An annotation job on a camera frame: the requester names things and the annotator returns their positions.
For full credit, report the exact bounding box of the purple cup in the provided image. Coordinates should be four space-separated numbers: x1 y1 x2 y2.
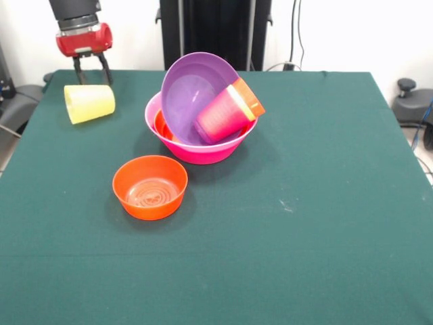
193 88 250 144

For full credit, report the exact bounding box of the dark green tablecloth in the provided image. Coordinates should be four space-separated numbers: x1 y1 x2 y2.
0 69 433 325

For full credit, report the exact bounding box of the black hanging cable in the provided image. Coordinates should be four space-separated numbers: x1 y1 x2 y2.
290 0 307 70

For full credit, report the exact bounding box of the purple bowl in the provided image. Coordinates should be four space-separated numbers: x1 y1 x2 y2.
160 51 240 146

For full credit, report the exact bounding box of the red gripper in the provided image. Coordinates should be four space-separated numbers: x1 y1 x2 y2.
55 22 114 86

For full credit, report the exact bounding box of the tangle of floor cables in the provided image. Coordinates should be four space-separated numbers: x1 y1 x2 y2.
409 97 433 177

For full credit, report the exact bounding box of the orange cup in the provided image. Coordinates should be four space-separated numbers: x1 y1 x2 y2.
233 77 267 118

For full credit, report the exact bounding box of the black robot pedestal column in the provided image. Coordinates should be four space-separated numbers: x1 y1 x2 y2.
155 0 273 72

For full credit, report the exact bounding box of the black pedestal foot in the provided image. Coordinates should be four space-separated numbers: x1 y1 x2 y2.
392 77 433 127
0 84 47 143

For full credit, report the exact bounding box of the small orange bowl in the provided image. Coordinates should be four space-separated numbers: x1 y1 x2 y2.
112 154 189 221

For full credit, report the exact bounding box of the large orange bowl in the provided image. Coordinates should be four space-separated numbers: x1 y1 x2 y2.
153 108 248 144

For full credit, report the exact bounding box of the large pink bowl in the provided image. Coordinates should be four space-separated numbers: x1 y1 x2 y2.
144 91 259 166

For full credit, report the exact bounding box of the pale yellow cup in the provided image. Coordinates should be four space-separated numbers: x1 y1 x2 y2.
64 84 116 125

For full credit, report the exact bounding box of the bright yellow cup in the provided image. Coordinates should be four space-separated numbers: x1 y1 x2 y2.
225 83 257 121

